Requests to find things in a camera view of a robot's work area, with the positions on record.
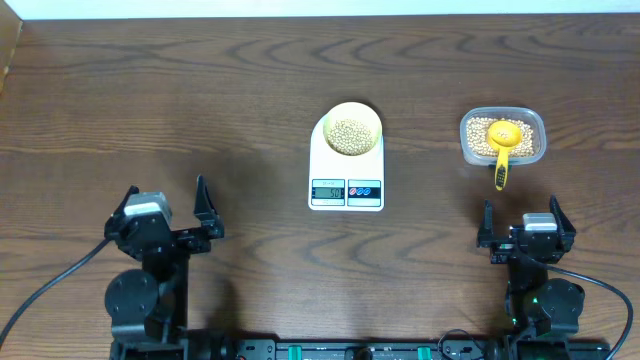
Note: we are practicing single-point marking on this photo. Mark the yellow bowl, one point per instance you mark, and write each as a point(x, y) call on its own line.
point(357, 111)

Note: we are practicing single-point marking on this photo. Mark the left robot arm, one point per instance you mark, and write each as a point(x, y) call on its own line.
point(148, 306)

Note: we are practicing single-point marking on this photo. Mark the soybeans in bowl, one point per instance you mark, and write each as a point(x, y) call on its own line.
point(350, 137)

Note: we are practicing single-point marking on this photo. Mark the clear plastic container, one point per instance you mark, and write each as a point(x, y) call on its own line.
point(515, 113)

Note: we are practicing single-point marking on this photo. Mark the soybeans in container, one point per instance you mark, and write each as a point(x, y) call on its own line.
point(477, 137)

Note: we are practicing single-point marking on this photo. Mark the white kitchen scale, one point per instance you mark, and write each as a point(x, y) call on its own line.
point(344, 183)

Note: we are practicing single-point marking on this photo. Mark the yellow measuring scoop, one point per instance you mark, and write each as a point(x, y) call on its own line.
point(503, 148)

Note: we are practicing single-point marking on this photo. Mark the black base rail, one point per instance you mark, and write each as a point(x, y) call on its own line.
point(207, 345)

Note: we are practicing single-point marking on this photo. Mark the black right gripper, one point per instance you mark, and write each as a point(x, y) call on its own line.
point(501, 250)

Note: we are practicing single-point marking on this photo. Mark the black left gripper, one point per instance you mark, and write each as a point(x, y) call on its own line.
point(209, 218)

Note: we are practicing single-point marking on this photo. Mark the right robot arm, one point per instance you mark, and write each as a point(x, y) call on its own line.
point(545, 311)

